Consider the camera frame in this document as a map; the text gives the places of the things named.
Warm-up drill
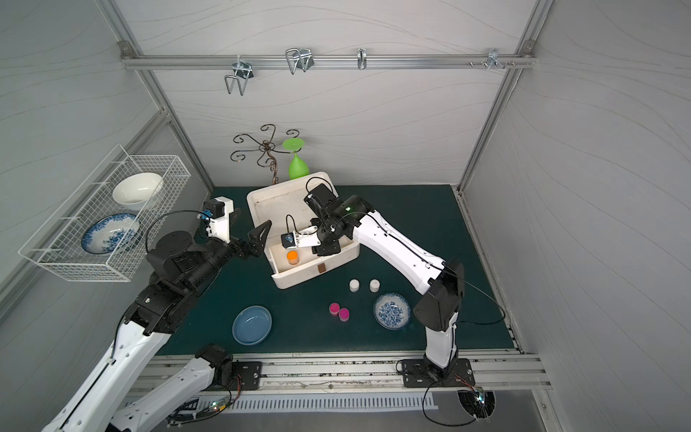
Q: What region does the drawer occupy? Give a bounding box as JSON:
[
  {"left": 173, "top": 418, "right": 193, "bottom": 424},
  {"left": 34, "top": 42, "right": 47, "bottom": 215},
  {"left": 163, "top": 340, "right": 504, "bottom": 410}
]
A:
[{"left": 265, "top": 237, "right": 360, "bottom": 290}]

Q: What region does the orange paint can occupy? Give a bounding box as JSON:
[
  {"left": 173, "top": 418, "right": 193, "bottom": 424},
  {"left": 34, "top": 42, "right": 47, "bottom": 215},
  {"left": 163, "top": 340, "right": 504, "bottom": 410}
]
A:
[{"left": 286, "top": 249, "right": 300, "bottom": 266}]

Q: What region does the white three-drawer cabinet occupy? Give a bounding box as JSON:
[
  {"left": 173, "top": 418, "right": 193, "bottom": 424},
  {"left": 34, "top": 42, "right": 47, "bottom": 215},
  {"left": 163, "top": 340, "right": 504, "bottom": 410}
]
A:
[{"left": 247, "top": 172, "right": 360, "bottom": 290}]

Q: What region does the pink paint can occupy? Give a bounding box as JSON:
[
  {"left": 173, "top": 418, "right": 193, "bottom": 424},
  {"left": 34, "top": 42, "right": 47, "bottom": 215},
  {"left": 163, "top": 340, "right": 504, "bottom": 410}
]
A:
[
  {"left": 338, "top": 308, "right": 350, "bottom": 322},
  {"left": 329, "top": 302, "right": 340, "bottom": 316}
]

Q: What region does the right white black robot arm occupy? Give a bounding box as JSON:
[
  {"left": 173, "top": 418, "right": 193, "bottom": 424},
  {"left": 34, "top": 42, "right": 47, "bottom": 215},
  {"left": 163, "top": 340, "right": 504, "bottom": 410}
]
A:
[{"left": 304, "top": 184, "right": 465, "bottom": 380}]

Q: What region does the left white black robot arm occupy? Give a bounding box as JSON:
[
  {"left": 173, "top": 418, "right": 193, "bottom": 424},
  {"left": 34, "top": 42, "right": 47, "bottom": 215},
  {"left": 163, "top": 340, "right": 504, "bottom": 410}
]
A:
[{"left": 45, "top": 221, "right": 272, "bottom": 431}]

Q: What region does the white paint can left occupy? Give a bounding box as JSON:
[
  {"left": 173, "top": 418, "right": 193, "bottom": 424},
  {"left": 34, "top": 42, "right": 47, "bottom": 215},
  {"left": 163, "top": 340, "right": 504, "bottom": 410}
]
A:
[{"left": 348, "top": 279, "right": 360, "bottom": 293}]

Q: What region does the white paint can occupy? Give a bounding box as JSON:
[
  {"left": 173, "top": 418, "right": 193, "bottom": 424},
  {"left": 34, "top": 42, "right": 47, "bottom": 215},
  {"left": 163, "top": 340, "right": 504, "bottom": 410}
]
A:
[
  {"left": 348, "top": 279, "right": 360, "bottom": 293},
  {"left": 369, "top": 279, "right": 381, "bottom": 293}
]

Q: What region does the white paint can right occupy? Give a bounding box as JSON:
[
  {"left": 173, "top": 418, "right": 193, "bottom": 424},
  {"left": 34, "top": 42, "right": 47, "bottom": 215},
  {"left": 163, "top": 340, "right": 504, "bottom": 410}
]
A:
[{"left": 369, "top": 279, "right": 381, "bottom": 293}]

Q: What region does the green plastic wine glass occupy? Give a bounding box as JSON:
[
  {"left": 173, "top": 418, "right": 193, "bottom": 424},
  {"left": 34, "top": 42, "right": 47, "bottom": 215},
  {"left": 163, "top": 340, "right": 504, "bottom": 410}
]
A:
[{"left": 283, "top": 138, "right": 311, "bottom": 180}]

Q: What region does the plain blue bowl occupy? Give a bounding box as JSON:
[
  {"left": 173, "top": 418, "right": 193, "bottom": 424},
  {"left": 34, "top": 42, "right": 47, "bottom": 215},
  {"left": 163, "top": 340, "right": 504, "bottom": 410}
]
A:
[{"left": 231, "top": 305, "right": 273, "bottom": 347}]

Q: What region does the blue white patterned bowl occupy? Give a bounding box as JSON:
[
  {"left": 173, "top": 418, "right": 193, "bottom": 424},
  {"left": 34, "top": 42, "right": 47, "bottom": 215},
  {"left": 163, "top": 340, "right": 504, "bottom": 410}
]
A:
[{"left": 374, "top": 293, "right": 412, "bottom": 331}]

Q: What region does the white bowl in basket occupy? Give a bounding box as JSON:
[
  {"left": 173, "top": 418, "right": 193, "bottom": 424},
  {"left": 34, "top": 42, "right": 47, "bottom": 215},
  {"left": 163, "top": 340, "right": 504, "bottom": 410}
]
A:
[{"left": 112, "top": 172, "right": 163, "bottom": 211}]

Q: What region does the blue patterned bowl in basket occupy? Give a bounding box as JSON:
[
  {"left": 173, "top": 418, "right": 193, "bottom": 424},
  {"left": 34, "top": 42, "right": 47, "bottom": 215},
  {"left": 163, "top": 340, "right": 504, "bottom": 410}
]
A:
[{"left": 81, "top": 212, "right": 140, "bottom": 255}]

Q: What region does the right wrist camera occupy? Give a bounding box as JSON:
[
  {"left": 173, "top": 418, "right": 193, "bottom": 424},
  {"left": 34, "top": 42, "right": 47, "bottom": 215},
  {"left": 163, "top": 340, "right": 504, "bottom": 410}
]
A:
[{"left": 281, "top": 230, "right": 321, "bottom": 249}]

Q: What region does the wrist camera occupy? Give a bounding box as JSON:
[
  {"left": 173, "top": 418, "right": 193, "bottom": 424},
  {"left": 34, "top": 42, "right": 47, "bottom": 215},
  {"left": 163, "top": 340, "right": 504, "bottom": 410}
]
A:
[
  {"left": 200, "top": 196, "right": 235, "bottom": 244},
  {"left": 281, "top": 230, "right": 321, "bottom": 249}
]

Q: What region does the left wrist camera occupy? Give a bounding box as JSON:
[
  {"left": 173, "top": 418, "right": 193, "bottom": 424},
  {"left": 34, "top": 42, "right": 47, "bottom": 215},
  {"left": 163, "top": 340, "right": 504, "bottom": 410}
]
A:
[{"left": 200, "top": 196, "right": 235, "bottom": 244}]

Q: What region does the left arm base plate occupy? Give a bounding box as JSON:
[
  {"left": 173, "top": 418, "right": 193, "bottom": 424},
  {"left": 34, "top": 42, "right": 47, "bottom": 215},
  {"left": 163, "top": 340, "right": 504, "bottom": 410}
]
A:
[{"left": 201, "top": 361, "right": 263, "bottom": 392}]

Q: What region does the white wire basket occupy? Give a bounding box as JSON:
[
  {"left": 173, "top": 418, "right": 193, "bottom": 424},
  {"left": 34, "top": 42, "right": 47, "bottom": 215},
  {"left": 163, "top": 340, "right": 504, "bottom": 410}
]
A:
[{"left": 19, "top": 146, "right": 191, "bottom": 283}]

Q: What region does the aluminium top rail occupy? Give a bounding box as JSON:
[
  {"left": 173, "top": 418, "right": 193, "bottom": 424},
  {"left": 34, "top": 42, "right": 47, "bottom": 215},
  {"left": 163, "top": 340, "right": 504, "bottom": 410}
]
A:
[{"left": 122, "top": 52, "right": 537, "bottom": 71}]

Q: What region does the black cable right base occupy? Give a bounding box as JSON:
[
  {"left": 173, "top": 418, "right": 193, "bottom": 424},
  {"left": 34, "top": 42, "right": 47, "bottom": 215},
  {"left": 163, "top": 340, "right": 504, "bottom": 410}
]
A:
[{"left": 417, "top": 377, "right": 487, "bottom": 428}]

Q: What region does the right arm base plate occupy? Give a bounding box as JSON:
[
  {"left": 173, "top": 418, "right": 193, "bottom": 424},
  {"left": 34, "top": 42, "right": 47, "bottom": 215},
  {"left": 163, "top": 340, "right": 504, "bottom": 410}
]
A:
[{"left": 395, "top": 358, "right": 476, "bottom": 389}]

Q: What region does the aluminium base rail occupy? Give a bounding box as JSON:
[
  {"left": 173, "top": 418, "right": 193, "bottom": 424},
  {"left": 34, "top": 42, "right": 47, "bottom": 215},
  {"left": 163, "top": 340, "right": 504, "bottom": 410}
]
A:
[{"left": 107, "top": 350, "right": 552, "bottom": 398}]

